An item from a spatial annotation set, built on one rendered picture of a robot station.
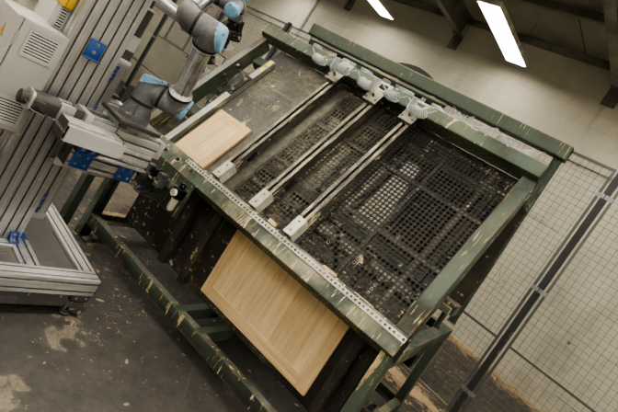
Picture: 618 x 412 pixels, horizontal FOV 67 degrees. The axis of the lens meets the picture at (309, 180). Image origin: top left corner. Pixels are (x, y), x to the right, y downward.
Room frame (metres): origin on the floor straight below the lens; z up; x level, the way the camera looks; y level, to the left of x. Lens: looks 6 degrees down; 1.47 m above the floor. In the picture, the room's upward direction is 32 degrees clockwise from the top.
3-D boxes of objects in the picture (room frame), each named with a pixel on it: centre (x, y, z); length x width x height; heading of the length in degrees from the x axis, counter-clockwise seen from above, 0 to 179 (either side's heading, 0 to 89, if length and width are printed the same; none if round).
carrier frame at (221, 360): (3.14, -0.11, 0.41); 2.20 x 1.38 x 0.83; 61
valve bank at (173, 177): (2.75, 0.80, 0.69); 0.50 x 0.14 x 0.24; 61
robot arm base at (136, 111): (2.22, 0.88, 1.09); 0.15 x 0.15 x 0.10
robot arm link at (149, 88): (2.22, 0.87, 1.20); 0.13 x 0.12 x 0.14; 102
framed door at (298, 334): (2.57, -0.19, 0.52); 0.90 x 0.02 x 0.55; 61
